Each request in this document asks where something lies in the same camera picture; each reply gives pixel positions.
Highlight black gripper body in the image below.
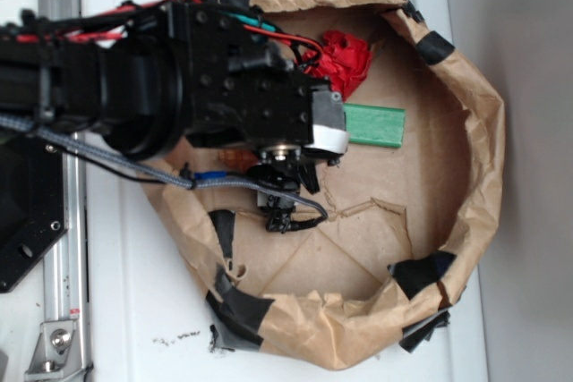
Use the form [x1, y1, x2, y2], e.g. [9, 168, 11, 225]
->
[167, 3, 324, 149]

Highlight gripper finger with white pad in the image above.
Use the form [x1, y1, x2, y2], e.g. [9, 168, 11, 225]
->
[304, 89, 349, 159]

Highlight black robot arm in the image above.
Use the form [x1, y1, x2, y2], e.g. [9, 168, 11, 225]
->
[1, 1, 349, 160]

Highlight orange spiral sea shell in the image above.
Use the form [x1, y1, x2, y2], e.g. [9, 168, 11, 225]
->
[218, 149, 260, 173]

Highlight green rectangular block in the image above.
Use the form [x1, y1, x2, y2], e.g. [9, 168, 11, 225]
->
[344, 103, 406, 148]

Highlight crumpled red paper ball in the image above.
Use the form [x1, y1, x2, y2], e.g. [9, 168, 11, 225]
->
[305, 30, 372, 101]

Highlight brown paper bag tray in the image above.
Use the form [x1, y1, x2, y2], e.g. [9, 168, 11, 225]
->
[144, 0, 505, 370]

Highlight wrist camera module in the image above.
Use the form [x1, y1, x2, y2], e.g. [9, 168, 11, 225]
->
[245, 160, 327, 233]

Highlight grey braided cable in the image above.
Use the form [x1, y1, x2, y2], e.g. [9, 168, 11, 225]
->
[0, 113, 330, 222]

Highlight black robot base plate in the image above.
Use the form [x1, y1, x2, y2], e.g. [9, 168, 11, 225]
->
[0, 137, 66, 293]

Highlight aluminium rail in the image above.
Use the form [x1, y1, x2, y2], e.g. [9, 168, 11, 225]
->
[24, 0, 93, 381]

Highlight metal corner bracket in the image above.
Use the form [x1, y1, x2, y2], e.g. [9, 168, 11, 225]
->
[24, 319, 81, 381]

